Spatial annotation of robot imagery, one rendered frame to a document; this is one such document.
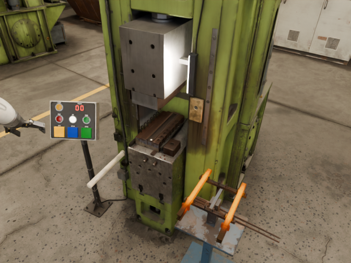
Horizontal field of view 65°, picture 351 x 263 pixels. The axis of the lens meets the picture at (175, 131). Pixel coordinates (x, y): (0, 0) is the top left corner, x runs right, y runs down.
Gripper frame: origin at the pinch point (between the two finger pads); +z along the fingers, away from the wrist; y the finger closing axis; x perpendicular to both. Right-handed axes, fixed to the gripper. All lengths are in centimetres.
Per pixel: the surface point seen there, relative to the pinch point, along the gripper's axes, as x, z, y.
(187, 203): -52, 14, 80
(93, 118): 19, 41, 26
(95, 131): 11, 44, 26
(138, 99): 19, 18, 61
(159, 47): 32, -17, 77
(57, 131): 15.1, 45.5, -1.6
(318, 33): 254, 322, 441
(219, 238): -72, 0, 92
